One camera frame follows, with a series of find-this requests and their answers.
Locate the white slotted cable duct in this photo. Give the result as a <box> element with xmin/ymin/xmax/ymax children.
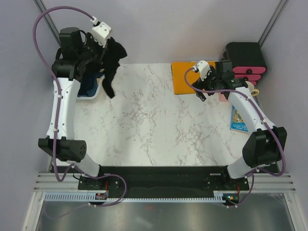
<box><xmin>44</xmin><ymin>192</ymin><xmax>239</xmax><ymax>203</ymax></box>

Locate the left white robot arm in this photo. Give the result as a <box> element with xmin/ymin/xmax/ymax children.
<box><xmin>38</xmin><ymin>26</ymin><xmax>111</xmax><ymax>189</ymax></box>

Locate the aluminium frame rail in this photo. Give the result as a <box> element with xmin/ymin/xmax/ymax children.
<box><xmin>34</xmin><ymin>173</ymin><xmax>296</xmax><ymax>193</ymax></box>

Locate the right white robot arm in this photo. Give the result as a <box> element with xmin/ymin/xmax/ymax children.
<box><xmin>189</xmin><ymin>60</ymin><xmax>287</xmax><ymax>190</ymax></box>

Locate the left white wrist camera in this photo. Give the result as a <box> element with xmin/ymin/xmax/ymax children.
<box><xmin>90</xmin><ymin>22</ymin><xmax>111</xmax><ymax>48</ymax></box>

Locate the white laundry basket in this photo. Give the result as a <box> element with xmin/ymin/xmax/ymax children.
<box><xmin>77</xmin><ymin>73</ymin><xmax>102</xmax><ymax>100</ymax></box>

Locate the yellow mug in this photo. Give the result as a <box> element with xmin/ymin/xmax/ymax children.
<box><xmin>246</xmin><ymin>81</ymin><xmax>259</xmax><ymax>97</ymax></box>

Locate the black t shirt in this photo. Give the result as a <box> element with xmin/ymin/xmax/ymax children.
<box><xmin>101</xmin><ymin>37</ymin><xmax>127</xmax><ymax>99</ymax></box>

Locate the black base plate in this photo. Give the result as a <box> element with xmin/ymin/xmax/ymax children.
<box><xmin>78</xmin><ymin>166</ymin><xmax>249</xmax><ymax>198</ymax></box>

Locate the orange folder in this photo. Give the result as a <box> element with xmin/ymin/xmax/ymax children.
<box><xmin>171</xmin><ymin>61</ymin><xmax>224</xmax><ymax>96</ymax></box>

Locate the black pink drawer unit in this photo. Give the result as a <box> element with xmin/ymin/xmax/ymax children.
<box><xmin>222</xmin><ymin>42</ymin><xmax>267</xmax><ymax>86</ymax></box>

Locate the blue children's book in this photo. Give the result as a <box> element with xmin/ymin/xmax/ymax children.
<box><xmin>230</xmin><ymin>100</ymin><xmax>260</xmax><ymax>133</ymax></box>

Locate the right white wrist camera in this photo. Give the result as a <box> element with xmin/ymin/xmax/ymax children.
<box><xmin>194</xmin><ymin>60</ymin><xmax>211</xmax><ymax>81</ymax></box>

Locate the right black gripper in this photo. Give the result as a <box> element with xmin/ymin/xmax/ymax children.
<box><xmin>191</xmin><ymin>65</ymin><xmax>221</xmax><ymax>102</ymax></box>

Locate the pink toy block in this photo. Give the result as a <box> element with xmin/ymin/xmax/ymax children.
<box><xmin>218</xmin><ymin>93</ymin><xmax>229</xmax><ymax>103</ymax></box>

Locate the navy blue t shirt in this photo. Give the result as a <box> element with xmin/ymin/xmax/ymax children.
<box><xmin>78</xmin><ymin>70</ymin><xmax>99</xmax><ymax>97</ymax></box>

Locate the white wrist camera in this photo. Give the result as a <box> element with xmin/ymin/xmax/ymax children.
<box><xmin>194</xmin><ymin>60</ymin><xmax>211</xmax><ymax>81</ymax></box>
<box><xmin>90</xmin><ymin>22</ymin><xmax>111</xmax><ymax>48</ymax></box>

